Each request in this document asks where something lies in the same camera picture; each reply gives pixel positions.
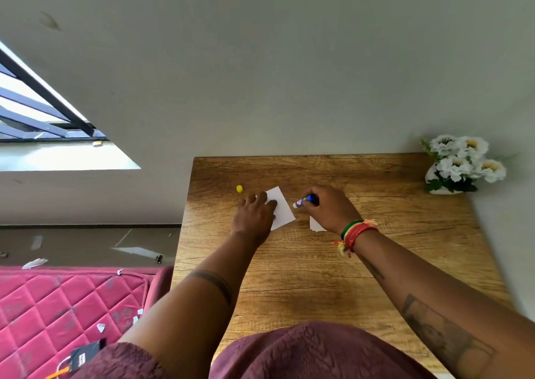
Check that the person's left little finger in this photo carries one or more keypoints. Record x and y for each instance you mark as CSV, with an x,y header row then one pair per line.
x,y
241,203

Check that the person's left hand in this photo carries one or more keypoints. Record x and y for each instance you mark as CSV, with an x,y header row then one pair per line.
x,y
250,220

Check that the crumpled white paper scrap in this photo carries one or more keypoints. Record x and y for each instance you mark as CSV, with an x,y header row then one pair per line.
x,y
34,263

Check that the white paper strip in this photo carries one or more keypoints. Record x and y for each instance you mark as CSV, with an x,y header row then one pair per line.
x,y
36,242

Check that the pink quilted mattress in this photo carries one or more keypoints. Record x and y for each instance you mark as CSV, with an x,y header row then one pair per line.
x,y
54,312

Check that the person's right fingers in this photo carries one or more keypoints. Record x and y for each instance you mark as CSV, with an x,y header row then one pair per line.
x,y
311,191

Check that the small white paper piece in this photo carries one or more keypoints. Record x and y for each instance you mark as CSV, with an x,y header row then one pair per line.
x,y
315,226

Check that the person's left thumb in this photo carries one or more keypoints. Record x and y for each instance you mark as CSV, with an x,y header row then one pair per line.
x,y
272,206

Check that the white artificial flowers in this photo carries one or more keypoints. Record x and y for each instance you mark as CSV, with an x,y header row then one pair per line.
x,y
459,161

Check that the white vase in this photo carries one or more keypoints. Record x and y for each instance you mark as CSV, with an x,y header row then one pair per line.
x,y
432,180

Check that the blue glue stick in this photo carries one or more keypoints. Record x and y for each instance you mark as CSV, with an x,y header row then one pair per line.
x,y
301,201

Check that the person's right forearm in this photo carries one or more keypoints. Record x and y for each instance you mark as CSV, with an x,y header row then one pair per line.
x,y
439,299

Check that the black electronic device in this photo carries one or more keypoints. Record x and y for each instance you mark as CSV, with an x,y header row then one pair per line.
x,y
85,353

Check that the white paper sheet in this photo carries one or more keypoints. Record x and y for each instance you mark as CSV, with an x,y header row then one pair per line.
x,y
284,211

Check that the red orange thread wristband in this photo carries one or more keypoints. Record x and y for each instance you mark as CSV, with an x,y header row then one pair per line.
x,y
355,236

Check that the window with dark bars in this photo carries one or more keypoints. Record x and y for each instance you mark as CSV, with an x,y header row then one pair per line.
x,y
37,111

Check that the person's right hand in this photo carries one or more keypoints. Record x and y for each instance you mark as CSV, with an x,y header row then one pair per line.
x,y
332,209

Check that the person's left forearm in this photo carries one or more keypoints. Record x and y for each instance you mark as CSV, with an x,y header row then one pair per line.
x,y
200,303

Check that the green thread wristband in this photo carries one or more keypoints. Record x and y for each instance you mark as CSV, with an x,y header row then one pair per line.
x,y
349,226

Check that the maroon textured garment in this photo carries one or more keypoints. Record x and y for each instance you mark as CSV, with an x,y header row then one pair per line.
x,y
301,353

